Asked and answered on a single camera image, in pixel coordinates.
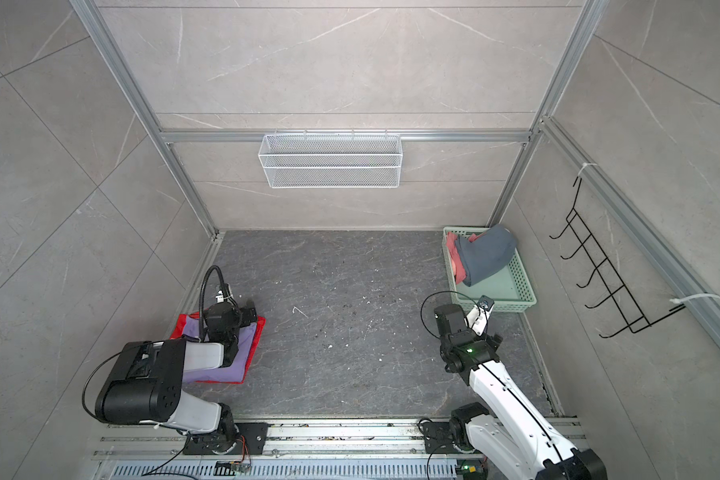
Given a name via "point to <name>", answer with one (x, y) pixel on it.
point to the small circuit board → (232, 468)
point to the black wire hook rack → (607, 275)
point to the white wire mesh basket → (330, 161)
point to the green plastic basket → (511, 289)
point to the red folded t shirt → (178, 332)
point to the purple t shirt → (233, 373)
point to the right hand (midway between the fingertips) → (475, 319)
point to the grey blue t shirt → (485, 254)
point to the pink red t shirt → (457, 262)
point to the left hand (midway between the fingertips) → (231, 297)
